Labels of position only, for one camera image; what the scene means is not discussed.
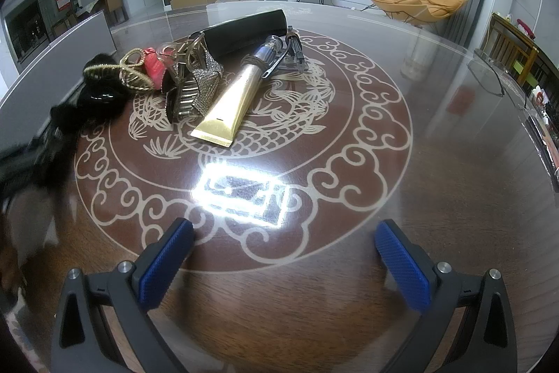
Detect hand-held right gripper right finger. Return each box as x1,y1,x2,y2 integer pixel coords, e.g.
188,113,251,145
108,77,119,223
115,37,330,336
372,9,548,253
376,219,518,373

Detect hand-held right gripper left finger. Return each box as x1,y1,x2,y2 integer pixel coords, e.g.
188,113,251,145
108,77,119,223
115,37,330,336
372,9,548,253
51,218,195,373

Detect black cloth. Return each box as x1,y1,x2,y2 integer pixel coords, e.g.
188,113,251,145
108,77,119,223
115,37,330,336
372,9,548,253
41,102,88,199

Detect gold loop hair clip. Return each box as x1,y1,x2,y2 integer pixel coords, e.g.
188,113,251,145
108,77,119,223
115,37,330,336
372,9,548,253
84,48,160,93

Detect red gift pouch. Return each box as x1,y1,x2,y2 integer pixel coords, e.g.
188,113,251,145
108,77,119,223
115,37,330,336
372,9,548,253
140,46,169,79

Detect gold cosmetic tube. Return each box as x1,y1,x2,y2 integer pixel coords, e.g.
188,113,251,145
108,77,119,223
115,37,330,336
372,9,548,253
191,36,284,148

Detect rhinestone hair claw clip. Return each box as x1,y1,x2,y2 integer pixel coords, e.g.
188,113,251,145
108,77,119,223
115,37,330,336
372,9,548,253
165,31,225,122

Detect black glossy hair band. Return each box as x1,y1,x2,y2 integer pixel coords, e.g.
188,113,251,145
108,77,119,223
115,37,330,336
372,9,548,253
78,86,132,118

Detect black fluffy hair accessory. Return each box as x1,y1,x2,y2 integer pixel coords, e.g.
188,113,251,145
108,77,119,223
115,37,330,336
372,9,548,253
83,52,121,83

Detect dark glass sliding door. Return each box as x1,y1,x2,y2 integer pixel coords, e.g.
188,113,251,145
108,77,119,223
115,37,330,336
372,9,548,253
3,0,55,61

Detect wooden dining chair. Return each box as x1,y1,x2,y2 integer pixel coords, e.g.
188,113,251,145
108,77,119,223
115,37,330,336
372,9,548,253
104,0,127,24

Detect eyeglasses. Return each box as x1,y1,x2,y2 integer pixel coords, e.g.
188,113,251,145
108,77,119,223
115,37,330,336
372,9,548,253
466,52,531,112

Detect grey hair clip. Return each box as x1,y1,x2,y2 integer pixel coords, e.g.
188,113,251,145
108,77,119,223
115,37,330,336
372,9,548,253
266,30,308,79

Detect black rectangular box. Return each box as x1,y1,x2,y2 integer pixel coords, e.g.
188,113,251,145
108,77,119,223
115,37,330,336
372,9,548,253
202,9,288,59

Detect wooden sideboard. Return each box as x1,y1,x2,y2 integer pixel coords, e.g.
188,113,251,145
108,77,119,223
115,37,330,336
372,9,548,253
535,50,559,94

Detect brown coil hair tie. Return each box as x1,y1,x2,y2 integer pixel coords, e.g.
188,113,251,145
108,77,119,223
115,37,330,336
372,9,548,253
241,52,274,72

